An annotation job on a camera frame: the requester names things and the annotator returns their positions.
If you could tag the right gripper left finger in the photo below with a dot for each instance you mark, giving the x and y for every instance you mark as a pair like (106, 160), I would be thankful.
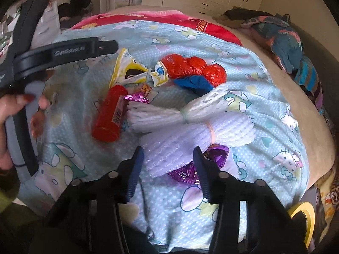
(125, 178)

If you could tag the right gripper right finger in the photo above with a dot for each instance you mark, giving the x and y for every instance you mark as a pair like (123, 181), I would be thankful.
(217, 186)

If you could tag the purple foil wrapper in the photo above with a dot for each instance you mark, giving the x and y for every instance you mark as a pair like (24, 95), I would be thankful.
(214, 156)

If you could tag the white foam net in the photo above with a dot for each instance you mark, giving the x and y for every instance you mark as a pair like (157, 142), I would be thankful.
(172, 147)
(146, 118)

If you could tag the red cylindrical snack tube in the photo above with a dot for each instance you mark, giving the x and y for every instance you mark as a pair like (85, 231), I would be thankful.
(107, 126)

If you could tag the small pink foil wrapper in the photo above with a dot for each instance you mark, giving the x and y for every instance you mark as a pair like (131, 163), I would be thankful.
(139, 94)

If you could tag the blue plastic bag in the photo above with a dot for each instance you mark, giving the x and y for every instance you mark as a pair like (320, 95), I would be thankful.
(196, 84)

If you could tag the yellow white snack wrapper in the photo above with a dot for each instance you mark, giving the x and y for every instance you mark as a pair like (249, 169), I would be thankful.
(128, 71)

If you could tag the red plastic bag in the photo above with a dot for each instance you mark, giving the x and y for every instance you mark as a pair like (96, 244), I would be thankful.
(179, 67)

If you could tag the yellow rimmed trash bin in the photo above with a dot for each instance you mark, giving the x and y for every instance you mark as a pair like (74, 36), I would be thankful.
(303, 215)

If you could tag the left hand red nails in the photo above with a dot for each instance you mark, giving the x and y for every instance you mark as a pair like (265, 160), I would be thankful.
(14, 122)

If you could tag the black clothes on floor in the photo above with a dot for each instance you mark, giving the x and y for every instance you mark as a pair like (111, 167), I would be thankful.
(72, 12)

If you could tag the pile of clothes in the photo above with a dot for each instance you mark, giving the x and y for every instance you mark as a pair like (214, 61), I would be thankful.
(323, 196)

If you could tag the beige bed sheet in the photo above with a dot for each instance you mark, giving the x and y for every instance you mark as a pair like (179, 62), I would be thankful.
(321, 148)

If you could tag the light blue cartoon quilt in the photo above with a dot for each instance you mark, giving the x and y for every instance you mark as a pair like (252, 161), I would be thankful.
(172, 214)

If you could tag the striped blue blanket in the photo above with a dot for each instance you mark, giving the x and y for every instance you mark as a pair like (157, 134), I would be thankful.
(307, 78)

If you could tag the red pink blanket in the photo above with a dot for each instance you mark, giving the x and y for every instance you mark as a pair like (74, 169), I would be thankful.
(173, 17)

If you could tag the blue floral folded quilt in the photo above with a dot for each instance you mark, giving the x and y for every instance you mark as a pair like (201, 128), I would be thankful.
(279, 37)

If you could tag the dark brown garment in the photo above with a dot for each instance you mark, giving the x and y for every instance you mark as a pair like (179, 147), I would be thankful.
(233, 18)

